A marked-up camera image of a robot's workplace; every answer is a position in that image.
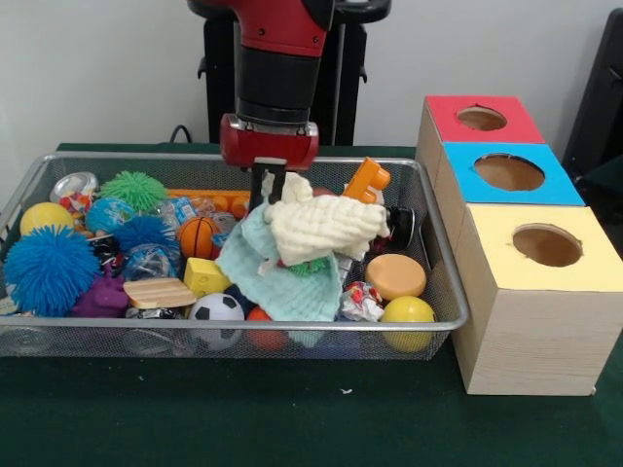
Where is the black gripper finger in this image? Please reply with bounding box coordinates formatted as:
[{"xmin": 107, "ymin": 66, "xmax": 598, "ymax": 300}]
[
  {"xmin": 250, "ymin": 163, "xmax": 267, "ymax": 209},
  {"xmin": 270, "ymin": 166, "xmax": 287, "ymax": 203}
]

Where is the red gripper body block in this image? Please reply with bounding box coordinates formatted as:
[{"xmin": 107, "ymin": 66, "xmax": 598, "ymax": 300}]
[{"xmin": 218, "ymin": 114, "xmax": 320, "ymax": 172}]

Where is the cream waffle cloth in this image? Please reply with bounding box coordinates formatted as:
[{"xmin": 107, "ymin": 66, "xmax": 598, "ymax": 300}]
[{"xmin": 262, "ymin": 172, "xmax": 393, "ymax": 268}]

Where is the multicolour spiky caterpillar toy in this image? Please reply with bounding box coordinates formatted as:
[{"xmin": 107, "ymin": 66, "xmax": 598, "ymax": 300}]
[{"xmin": 286, "ymin": 257, "xmax": 327, "ymax": 278}]

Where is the light blue waffle cloth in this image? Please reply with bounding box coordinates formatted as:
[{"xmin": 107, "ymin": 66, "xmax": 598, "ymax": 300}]
[{"xmin": 215, "ymin": 201, "xmax": 345, "ymax": 323}]

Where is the shallow clear mesh bin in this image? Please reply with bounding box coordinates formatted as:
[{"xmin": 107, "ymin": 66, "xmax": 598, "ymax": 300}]
[{"xmin": 0, "ymin": 151, "xmax": 471, "ymax": 361}]

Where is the wooden box with three holes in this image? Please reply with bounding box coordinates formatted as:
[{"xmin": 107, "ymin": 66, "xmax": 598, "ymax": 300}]
[{"xmin": 416, "ymin": 94, "xmax": 609, "ymax": 397}]

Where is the small basketball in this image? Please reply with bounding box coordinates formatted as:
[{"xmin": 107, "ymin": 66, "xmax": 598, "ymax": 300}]
[{"xmin": 177, "ymin": 216, "xmax": 223, "ymax": 259}]

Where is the orange plastic toy truck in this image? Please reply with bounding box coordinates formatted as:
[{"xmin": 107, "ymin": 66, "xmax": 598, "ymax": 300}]
[{"xmin": 340, "ymin": 156, "xmax": 393, "ymax": 205}]

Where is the yellow foam block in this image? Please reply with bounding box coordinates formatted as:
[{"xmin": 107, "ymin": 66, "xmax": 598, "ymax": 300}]
[{"xmin": 183, "ymin": 256, "xmax": 234, "ymax": 299}]

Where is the plain green spiky ball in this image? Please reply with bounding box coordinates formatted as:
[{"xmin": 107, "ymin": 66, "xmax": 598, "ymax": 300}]
[{"xmin": 99, "ymin": 169, "xmax": 170, "ymax": 213}]

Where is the small soccer ball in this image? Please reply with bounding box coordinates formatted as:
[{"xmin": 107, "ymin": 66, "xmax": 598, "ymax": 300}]
[{"xmin": 188, "ymin": 292, "xmax": 246, "ymax": 350}]

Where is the tan round disc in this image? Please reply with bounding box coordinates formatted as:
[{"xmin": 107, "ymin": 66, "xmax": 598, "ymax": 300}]
[{"xmin": 364, "ymin": 253, "xmax": 428, "ymax": 302}]

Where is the yellow plastic ball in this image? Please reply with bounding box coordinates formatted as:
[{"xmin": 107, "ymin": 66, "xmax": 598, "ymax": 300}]
[{"xmin": 379, "ymin": 295, "xmax": 437, "ymax": 352}]

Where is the large blue spiky ball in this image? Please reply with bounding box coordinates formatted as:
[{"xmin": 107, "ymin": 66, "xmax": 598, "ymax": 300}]
[{"xmin": 4, "ymin": 226, "xmax": 102, "ymax": 318}]

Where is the dark green table cloth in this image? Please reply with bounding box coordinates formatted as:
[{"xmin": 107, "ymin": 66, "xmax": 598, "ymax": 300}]
[
  {"xmin": 576, "ymin": 155, "xmax": 623, "ymax": 225},
  {"xmin": 0, "ymin": 141, "xmax": 623, "ymax": 467}
]

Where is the black chair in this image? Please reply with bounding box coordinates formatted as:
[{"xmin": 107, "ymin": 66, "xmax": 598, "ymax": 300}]
[{"xmin": 562, "ymin": 8, "xmax": 623, "ymax": 171}]

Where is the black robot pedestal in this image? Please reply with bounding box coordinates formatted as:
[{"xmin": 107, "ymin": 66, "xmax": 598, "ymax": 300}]
[{"xmin": 187, "ymin": 0, "xmax": 393, "ymax": 147}]

